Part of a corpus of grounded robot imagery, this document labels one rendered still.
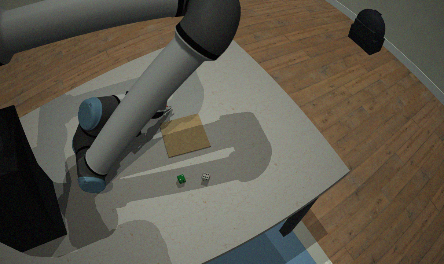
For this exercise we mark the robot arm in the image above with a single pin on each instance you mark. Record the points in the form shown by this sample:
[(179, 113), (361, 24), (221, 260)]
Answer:
[(108, 124)]

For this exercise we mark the green die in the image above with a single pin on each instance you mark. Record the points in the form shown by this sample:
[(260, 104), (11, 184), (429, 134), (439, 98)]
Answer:
[(181, 179)]

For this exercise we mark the tan square mat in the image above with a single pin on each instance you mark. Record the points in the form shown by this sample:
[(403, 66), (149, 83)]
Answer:
[(184, 135)]

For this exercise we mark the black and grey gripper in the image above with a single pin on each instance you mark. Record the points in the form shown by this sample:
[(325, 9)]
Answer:
[(161, 111)]

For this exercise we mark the white die with black pips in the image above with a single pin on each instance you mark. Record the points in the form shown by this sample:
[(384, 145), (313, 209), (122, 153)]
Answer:
[(206, 177)]

